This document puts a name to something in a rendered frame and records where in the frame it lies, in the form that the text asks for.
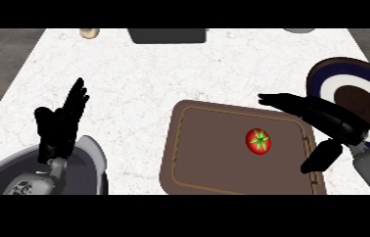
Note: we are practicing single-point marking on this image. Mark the brown tray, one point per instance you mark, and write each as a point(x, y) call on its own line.
point(231, 152)

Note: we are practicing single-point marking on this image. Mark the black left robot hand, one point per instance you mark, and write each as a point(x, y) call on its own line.
point(59, 126)

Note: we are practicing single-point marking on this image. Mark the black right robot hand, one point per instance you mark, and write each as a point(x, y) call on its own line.
point(317, 113)

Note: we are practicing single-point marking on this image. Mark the red tomato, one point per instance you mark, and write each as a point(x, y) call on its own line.
point(258, 141)

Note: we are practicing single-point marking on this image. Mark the beige rounded object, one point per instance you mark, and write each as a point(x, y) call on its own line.
point(88, 33)

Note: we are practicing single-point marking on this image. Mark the dark grey box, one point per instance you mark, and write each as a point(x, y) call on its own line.
point(168, 35)

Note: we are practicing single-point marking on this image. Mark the grey rounded object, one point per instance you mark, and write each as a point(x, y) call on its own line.
point(297, 30)

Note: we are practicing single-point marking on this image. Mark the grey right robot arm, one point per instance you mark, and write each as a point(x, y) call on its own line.
point(361, 162)

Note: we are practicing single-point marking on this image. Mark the blue and white plate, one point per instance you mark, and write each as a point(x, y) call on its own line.
point(346, 90)

